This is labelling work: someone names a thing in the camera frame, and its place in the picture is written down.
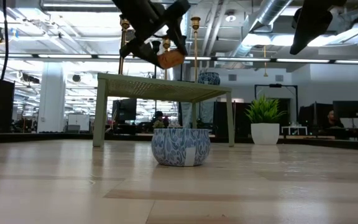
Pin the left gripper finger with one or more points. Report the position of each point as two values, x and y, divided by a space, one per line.
179 31
145 49

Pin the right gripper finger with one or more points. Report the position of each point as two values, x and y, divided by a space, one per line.
311 25

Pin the short gold candlestick holder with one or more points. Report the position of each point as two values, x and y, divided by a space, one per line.
166 43

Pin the medium gold candlestick holder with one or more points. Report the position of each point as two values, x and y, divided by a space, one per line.
124 24

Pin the tall gold candlestick holder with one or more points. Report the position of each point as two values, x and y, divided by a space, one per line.
195 22

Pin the short black candlestick holder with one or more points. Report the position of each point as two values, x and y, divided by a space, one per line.
156 73

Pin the green perforated metal riser table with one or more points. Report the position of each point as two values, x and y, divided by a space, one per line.
154 88

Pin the black background monitor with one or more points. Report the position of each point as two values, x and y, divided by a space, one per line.
348 109
124 110

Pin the person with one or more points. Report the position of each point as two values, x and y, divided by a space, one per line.
158 115
332 116

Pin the gold hanging ceiling pendant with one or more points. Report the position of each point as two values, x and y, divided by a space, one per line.
265 74

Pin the white cabinet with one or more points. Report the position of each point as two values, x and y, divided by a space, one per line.
78 122

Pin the small white side table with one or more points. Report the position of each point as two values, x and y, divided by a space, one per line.
294 127

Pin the green plant in white pot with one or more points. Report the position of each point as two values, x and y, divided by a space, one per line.
264 133

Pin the black rectangular stand frame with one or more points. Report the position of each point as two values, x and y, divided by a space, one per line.
275 85

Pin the black round wall speaker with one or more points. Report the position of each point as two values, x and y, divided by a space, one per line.
76 78

